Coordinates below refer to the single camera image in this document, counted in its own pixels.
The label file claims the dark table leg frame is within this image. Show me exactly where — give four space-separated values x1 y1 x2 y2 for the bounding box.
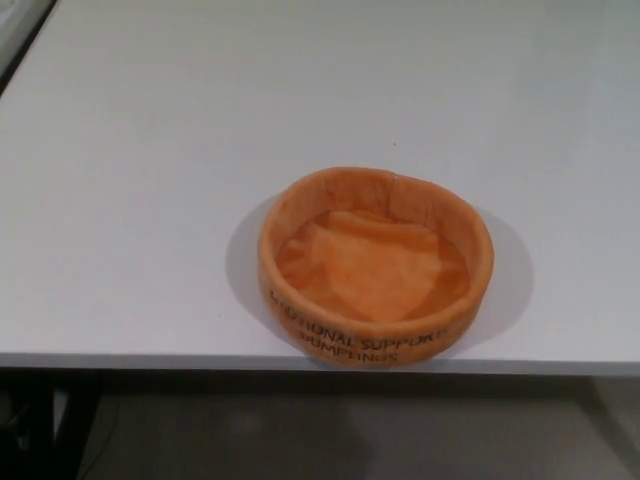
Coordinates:
0 370 104 480

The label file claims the orange soft plush plate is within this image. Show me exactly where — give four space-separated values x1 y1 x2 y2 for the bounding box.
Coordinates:
256 167 494 372

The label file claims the dark edged neighbouring table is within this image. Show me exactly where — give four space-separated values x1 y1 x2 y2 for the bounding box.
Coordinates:
0 0 57 97

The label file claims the thin dark floor cable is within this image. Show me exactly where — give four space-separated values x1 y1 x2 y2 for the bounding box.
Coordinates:
99 394 124 480

